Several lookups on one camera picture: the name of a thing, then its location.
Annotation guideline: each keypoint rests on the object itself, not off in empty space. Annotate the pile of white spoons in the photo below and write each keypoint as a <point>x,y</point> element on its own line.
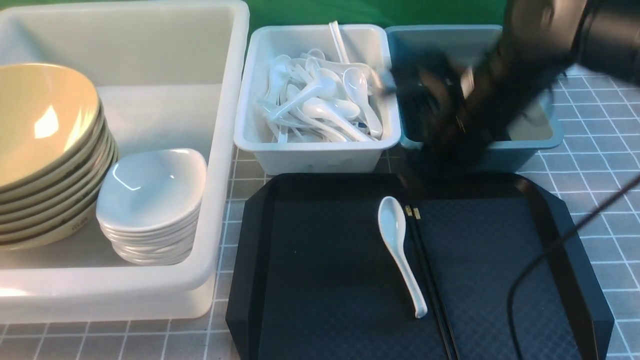
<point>320,100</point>

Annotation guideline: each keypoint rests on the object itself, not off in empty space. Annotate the grey checkered table mat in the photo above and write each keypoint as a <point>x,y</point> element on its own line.
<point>599,154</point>

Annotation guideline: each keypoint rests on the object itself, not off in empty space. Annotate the large white plastic bin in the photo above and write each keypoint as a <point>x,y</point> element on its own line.
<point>169,75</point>

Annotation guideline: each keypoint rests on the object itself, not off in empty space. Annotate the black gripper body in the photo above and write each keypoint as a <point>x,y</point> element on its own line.
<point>457,108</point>

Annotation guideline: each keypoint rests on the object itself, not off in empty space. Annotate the stack of white square dishes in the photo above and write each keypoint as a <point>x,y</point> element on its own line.
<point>165,246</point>

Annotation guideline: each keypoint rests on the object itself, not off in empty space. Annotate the white spoon tray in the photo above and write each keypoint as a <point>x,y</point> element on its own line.
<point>251,134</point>

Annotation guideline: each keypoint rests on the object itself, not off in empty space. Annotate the white spoon on tray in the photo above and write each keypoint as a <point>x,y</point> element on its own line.
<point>392,226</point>

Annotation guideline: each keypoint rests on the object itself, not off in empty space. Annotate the black chopstick on tray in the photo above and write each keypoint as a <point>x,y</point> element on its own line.
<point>443,309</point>
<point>419,253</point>

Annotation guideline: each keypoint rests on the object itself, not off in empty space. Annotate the blue chopstick tray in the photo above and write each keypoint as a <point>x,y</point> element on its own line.
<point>537,129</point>

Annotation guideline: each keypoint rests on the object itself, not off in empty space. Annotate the green backdrop cloth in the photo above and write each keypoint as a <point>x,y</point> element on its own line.
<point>383,13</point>

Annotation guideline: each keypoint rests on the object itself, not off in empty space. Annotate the yellow noodle bowl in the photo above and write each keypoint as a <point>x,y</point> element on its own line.
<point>71,190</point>
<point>65,188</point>
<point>75,164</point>
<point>74,200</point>
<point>76,213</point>
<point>53,230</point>
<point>46,112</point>

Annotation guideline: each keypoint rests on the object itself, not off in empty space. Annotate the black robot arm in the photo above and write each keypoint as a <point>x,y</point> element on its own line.
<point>540,39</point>

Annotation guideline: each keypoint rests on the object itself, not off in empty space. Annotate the white square dish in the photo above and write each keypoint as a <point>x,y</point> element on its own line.
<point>147,191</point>

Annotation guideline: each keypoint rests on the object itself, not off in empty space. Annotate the black serving tray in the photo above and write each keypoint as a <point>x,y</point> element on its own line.
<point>313,279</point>

